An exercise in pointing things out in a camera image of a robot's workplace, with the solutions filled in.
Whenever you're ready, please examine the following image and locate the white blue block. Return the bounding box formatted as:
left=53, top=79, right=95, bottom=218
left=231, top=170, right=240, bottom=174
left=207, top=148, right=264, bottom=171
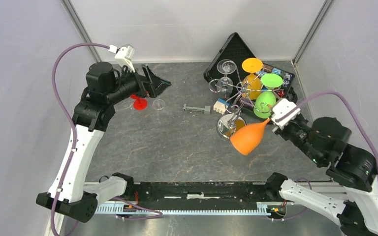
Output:
left=213, top=98, right=227, bottom=115

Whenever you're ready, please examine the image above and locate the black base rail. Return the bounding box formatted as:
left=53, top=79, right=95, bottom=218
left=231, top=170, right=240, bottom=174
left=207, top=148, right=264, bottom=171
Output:
left=84, top=180, right=307, bottom=217

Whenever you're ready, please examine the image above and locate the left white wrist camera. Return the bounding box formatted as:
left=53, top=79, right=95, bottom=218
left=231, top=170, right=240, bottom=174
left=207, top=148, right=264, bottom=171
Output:
left=108, top=44, right=135, bottom=72

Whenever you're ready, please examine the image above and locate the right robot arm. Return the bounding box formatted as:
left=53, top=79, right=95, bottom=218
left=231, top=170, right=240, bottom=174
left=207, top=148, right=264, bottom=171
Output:
left=264, top=115, right=378, bottom=236

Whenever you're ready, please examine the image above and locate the clear wine glass back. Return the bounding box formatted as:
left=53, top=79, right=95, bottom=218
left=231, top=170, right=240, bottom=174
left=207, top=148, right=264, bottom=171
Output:
left=216, top=59, right=236, bottom=98

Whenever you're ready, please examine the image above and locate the black open case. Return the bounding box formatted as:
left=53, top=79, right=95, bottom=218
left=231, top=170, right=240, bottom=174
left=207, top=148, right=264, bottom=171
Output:
left=203, top=32, right=298, bottom=118

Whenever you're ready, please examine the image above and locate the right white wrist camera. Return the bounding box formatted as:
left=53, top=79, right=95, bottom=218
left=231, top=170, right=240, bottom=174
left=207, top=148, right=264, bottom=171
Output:
left=270, top=98, right=301, bottom=129

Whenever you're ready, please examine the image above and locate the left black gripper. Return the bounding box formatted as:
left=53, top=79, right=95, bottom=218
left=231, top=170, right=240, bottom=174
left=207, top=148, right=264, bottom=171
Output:
left=106, top=63, right=171, bottom=105

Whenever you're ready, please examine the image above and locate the clear wine glass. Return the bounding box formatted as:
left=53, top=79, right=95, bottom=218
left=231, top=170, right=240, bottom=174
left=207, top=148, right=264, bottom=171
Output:
left=152, top=99, right=165, bottom=111
left=216, top=59, right=236, bottom=98

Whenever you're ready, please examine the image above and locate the clear wine glass front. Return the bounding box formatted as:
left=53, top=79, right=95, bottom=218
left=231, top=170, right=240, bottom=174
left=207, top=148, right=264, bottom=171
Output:
left=152, top=99, right=165, bottom=111

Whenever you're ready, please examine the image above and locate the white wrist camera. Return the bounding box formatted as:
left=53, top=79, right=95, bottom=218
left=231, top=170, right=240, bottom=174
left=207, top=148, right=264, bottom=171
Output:
left=270, top=98, right=301, bottom=129
left=108, top=44, right=135, bottom=72

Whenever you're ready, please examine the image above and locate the orange wine glass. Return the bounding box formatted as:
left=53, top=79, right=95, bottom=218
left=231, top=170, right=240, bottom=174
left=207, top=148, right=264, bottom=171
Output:
left=230, top=118, right=271, bottom=156

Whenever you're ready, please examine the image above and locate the yellow wine glass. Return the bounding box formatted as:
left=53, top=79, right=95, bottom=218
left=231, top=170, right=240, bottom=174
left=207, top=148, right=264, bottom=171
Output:
left=242, top=58, right=263, bottom=100

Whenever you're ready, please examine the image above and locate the red wine glass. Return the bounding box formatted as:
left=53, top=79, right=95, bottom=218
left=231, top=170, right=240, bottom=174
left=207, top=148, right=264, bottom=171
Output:
left=130, top=94, right=148, bottom=111

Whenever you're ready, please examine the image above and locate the green wine glass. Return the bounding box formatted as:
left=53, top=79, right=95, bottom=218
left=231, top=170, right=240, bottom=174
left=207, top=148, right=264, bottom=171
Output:
left=253, top=73, right=283, bottom=119

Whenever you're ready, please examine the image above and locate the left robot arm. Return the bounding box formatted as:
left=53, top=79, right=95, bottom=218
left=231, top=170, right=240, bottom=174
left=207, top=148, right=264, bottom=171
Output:
left=36, top=62, right=171, bottom=223

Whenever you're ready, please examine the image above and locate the grey metal tool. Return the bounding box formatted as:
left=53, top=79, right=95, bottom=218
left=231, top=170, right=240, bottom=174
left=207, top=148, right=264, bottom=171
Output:
left=183, top=104, right=211, bottom=115

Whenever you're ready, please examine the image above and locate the chrome wine glass rack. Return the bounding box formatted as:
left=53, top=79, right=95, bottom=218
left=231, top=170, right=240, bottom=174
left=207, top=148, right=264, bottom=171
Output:
left=209, top=63, right=279, bottom=140

